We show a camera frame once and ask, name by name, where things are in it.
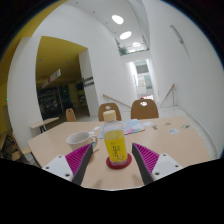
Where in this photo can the wooden chair with oval hole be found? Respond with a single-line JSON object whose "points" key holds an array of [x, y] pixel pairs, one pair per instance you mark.
{"points": [[118, 112], [150, 112]]}

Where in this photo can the oval ceiling lights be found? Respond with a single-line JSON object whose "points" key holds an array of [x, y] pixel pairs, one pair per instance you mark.
{"points": [[117, 19]]}

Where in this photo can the round white sticker card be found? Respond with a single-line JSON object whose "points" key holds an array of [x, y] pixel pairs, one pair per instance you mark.
{"points": [[173, 131]]}

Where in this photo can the white cup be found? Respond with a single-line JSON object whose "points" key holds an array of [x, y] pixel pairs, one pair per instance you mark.
{"points": [[78, 140]]}

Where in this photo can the red round coaster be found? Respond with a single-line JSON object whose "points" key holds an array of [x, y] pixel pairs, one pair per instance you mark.
{"points": [[116, 166]]}

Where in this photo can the wooden stair handrail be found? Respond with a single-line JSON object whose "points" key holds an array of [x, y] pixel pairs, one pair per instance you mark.
{"points": [[115, 100], [169, 90]]}

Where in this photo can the dark shelf unit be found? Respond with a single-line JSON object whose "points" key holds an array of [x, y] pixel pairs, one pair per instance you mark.
{"points": [[50, 101]]}

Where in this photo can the light wooden side table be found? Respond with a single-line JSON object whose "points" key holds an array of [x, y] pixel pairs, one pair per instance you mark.
{"points": [[43, 122]]}

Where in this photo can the wooden chair with metal frame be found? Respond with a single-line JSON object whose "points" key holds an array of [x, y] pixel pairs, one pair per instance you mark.
{"points": [[18, 153]]}

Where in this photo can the hanging white red sign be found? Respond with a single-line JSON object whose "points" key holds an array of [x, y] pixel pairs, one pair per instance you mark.
{"points": [[51, 78]]}

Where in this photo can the colourful printed booklet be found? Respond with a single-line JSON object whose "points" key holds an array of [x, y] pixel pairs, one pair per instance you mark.
{"points": [[135, 126]]}

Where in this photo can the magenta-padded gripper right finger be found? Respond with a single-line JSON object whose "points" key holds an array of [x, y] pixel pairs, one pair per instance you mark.
{"points": [[148, 160]]}

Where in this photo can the small printed sticker card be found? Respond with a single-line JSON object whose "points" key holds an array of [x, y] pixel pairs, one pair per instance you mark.
{"points": [[185, 126]]}

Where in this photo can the yellow drink bottle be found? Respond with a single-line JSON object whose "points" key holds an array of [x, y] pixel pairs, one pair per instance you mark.
{"points": [[115, 146]]}

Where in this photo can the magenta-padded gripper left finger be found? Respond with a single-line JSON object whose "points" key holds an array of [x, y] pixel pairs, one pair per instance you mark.
{"points": [[78, 160]]}

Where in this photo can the small wooden chair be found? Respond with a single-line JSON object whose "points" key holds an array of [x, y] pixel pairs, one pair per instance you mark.
{"points": [[70, 115]]}

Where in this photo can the green balcony plant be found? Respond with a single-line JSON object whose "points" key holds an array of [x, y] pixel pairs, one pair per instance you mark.
{"points": [[122, 50]]}

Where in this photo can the dark wall sign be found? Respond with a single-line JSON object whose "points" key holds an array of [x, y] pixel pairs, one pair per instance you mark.
{"points": [[88, 81]]}

